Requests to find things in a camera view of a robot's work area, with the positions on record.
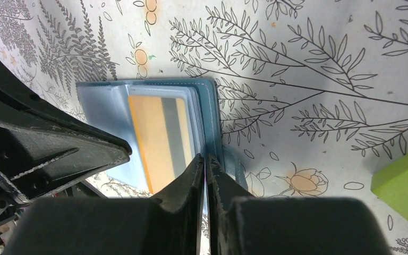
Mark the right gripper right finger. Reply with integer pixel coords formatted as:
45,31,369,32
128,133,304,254
206,155,391,254

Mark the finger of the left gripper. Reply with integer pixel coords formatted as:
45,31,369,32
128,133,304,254
0,121,131,205
0,61,132,155

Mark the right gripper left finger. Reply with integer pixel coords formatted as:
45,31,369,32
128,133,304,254
4,155,205,254

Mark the blue card holder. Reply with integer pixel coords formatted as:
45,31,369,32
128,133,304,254
76,79,248,197

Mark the floral table mat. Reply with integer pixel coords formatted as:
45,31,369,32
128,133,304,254
0,1,408,254

